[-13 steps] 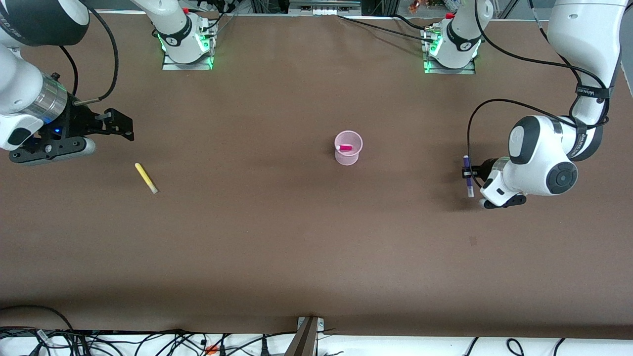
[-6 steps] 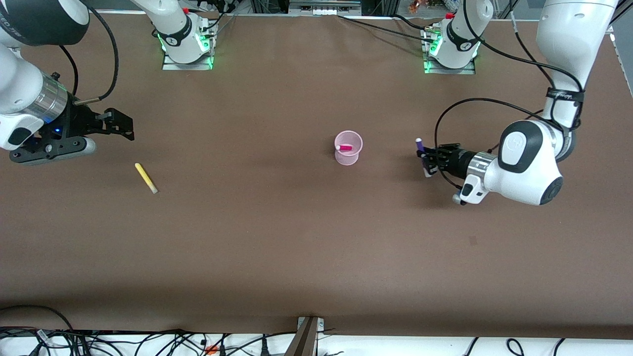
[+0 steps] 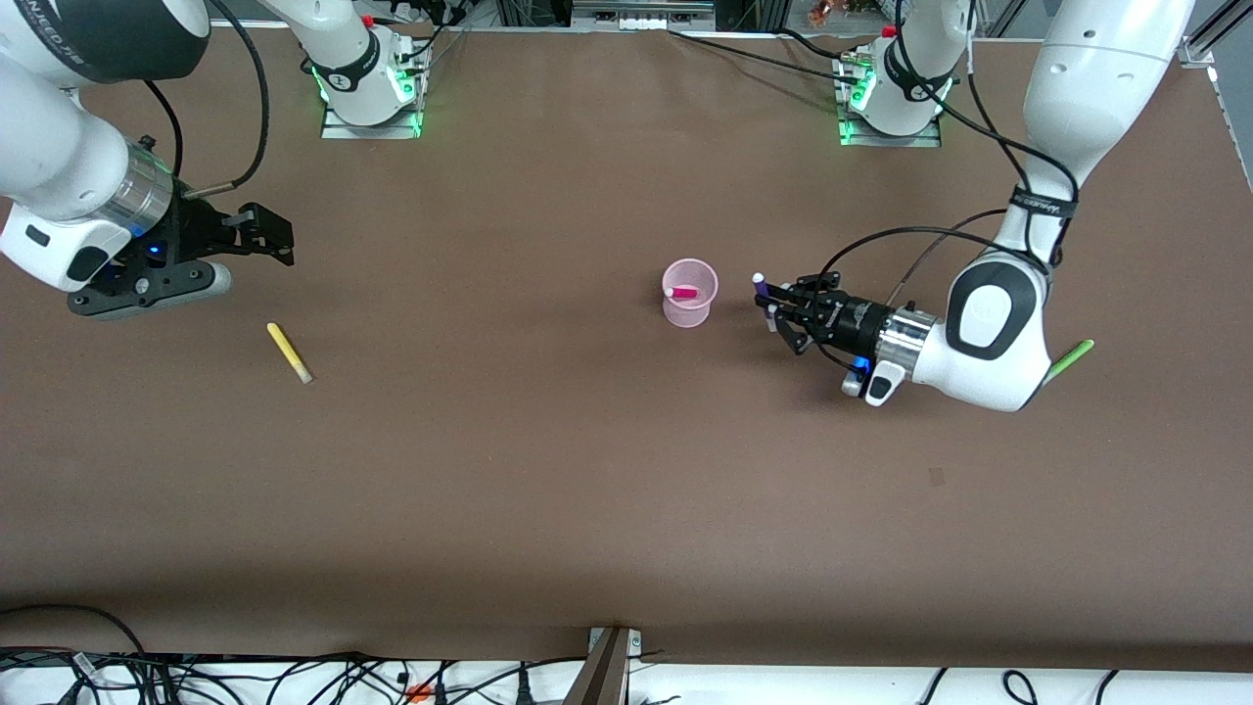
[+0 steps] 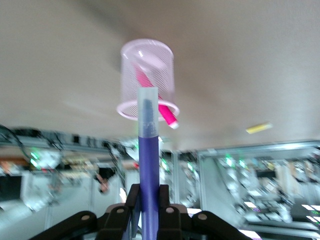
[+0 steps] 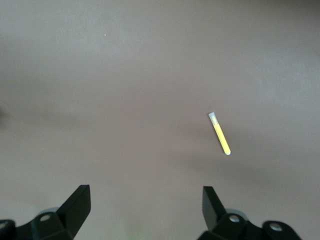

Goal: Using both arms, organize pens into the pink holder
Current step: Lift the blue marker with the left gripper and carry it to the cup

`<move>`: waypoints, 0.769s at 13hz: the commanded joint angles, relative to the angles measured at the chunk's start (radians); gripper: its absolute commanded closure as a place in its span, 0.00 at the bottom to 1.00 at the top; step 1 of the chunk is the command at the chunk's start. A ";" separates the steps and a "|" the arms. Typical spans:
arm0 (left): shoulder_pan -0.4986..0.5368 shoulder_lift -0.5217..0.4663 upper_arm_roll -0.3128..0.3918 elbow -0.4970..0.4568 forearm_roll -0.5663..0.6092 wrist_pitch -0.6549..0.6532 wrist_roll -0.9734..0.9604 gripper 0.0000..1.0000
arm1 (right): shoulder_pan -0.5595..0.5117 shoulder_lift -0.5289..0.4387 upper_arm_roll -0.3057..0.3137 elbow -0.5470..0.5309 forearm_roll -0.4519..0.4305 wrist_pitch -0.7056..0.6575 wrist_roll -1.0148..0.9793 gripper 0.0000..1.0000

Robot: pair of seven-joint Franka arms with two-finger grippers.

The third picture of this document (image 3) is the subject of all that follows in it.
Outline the thick black floor cable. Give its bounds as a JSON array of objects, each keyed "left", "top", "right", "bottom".
[{"left": 0, "top": 602, "right": 148, "bottom": 659}]

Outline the green marker pen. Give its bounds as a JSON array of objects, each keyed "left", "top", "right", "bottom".
[{"left": 1043, "top": 339, "right": 1095, "bottom": 385}]

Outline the black base cable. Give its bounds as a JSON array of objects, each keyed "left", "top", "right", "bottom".
[{"left": 669, "top": 27, "right": 862, "bottom": 84}]

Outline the pink mesh pen holder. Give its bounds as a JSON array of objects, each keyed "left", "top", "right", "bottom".
[{"left": 661, "top": 258, "right": 719, "bottom": 329}]

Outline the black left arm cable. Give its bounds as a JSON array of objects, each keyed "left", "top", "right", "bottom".
[{"left": 817, "top": 0, "right": 1080, "bottom": 316}]

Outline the metal table leg bracket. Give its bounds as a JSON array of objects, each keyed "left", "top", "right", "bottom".
[{"left": 566, "top": 627, "right": 643, "bottom": 705}]

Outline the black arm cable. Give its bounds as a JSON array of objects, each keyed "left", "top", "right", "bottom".
[
  {"left": 145, "top": 0, "right": 271, "bottom": 200},
  {"left": 817, "top": 0, "right": 1080, "bottom": 316}
]

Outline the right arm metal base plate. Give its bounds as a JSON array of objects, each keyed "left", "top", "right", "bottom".
[{"left": 320, "top": 106, "right": 425, "bottom": 141}]

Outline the purple marker pen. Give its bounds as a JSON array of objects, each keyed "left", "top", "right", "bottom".
[{"left": 751, "top": 271, "right": 781, "bottom": 334}]

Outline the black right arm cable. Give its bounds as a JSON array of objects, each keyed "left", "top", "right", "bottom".
[{"left": 145, "top": 0, "right": 271, "bottom": 200}]

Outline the yellow marker pen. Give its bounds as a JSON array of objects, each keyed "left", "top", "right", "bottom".
[{"left": 266, "top": 322, "right": 314, "bottom": 385}]

